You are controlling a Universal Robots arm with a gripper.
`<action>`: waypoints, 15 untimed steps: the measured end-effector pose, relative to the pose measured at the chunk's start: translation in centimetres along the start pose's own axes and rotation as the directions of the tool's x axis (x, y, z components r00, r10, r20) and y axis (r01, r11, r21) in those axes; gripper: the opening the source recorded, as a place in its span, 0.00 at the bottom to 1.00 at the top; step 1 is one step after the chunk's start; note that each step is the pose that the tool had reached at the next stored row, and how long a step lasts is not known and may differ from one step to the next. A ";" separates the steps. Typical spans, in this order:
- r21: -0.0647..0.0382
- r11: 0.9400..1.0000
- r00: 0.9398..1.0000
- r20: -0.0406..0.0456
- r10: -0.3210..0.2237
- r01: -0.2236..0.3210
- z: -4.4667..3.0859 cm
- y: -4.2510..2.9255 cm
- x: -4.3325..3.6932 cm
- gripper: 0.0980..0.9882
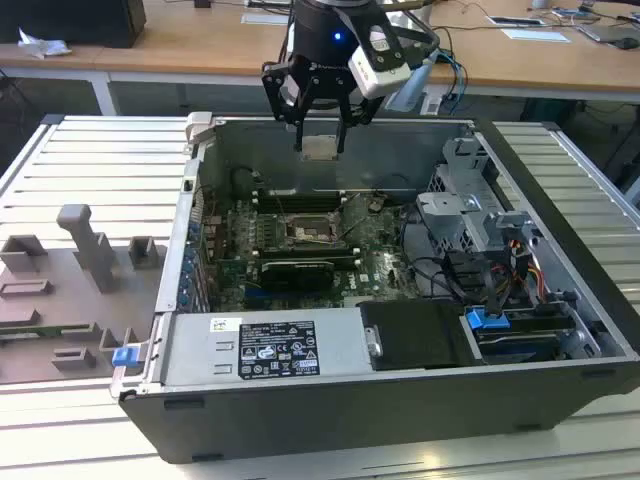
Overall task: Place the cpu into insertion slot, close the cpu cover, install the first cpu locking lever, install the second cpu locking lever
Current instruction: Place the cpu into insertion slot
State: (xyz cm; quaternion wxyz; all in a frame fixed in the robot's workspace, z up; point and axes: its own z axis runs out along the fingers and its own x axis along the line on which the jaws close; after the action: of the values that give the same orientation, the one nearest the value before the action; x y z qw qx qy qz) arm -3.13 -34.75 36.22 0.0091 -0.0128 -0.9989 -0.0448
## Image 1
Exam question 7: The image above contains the black looped cable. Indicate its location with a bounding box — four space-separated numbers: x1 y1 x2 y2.
399 204 471 306

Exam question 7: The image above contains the crumpled white paper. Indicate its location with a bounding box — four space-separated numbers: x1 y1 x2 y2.
17 27 71 60

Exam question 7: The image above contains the grey case latch handle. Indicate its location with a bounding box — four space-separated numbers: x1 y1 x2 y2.
184 110 217 146

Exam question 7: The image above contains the silver drive cage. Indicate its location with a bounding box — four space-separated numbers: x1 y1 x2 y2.
415 137 544 256

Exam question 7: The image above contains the pale blue teach pendant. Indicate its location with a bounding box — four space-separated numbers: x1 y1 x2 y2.
387 49 442 114

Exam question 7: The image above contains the CPU socket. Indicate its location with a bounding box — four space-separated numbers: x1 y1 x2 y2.
282 214 346 249

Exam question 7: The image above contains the grey desk cable hatch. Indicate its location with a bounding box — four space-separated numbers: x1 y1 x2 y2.
241 12 294 25

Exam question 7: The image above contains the white paper sheet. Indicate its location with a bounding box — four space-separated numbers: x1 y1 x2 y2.
501 28 571 44

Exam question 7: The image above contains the black graphics card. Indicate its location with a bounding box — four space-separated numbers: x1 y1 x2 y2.
259 258 335 292

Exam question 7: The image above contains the blue cable bundle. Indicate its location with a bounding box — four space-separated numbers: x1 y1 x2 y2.
434 47 469 104

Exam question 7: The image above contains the wooden desk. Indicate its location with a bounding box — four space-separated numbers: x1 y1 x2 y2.
0 0 640 91

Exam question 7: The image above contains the blue disk carrier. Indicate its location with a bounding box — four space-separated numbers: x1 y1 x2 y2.
463 307 510 330

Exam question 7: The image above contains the silver power supply with label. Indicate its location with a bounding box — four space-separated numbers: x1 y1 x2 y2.
162 307 376 386

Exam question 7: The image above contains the green motherboard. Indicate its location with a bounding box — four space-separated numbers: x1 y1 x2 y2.
202 192 426 309

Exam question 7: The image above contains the silver square CPU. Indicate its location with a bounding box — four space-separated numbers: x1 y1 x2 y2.
299 134 341 162

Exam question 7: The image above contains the black hard disk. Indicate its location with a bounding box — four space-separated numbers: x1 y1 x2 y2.
472 314 574 364

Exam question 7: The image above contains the grey parts rack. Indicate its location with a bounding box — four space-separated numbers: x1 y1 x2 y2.
0 203 169 386

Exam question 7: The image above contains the black open PC case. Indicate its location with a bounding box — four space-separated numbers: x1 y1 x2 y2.
110 112 640 464

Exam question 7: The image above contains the grey laptop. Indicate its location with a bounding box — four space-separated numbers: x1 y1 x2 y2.
579 22 640 49

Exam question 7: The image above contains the green RAM stick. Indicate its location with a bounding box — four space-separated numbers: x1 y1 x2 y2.
0 323 94 337

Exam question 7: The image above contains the black box on desk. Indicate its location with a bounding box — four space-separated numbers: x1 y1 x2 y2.
0 0 147 49

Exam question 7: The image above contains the black flat data cable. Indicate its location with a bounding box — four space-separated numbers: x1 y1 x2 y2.
479 254 504 321

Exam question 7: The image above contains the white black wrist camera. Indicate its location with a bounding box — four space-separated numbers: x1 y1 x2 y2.
348 22 412 100

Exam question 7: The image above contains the orange yellow wire bundle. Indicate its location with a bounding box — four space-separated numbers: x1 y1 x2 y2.
507 239 545 301

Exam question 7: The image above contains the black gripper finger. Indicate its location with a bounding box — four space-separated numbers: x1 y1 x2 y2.
261 54 314 153
336 92 387 154

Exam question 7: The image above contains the black RAM slot bank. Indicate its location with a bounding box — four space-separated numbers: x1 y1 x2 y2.
252 188 351 211
254 244 362 266

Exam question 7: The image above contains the black round speaker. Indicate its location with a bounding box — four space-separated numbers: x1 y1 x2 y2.
230 167 257 199

